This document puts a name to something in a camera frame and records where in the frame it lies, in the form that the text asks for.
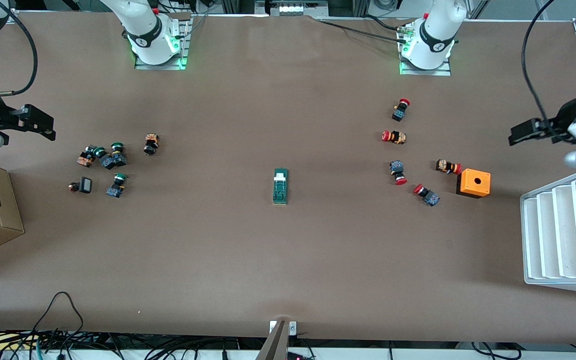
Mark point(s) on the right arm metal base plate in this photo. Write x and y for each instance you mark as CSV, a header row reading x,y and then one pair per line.
x,y
160,66

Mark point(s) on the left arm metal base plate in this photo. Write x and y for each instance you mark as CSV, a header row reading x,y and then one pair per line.
x,y
443,71

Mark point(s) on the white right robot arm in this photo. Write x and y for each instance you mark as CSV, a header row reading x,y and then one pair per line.
x,y
143,25

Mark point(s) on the white power strip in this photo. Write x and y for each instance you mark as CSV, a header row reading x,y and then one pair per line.
x,y
290,8

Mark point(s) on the white slotted tray rack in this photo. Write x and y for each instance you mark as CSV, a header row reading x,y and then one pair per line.
x,y
563,235

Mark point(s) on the green button with blue block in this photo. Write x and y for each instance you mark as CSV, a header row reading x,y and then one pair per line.
x,y
105,159
118,155
117,185

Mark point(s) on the black square push button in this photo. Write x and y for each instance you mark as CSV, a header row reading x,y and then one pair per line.
x,y
84,185

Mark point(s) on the small module with red LED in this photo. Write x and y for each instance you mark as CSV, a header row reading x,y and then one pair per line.
x,y
295,356

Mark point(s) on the red button with orange block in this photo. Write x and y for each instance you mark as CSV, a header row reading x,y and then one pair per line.
x,y
394,136
448,166

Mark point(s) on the red button with blue block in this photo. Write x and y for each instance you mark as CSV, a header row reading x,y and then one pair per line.
x,y
401,109
398,172
426,194

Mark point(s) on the orange box with hole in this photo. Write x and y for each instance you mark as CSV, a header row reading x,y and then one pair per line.
x,y
474,182

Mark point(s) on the green load switch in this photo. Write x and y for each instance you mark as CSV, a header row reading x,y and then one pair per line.
x,y
280,192

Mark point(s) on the aluminium camera post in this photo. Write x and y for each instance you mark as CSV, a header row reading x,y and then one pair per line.
x,y
277,342

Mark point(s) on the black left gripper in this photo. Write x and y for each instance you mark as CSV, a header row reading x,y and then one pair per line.
x,y
561,119

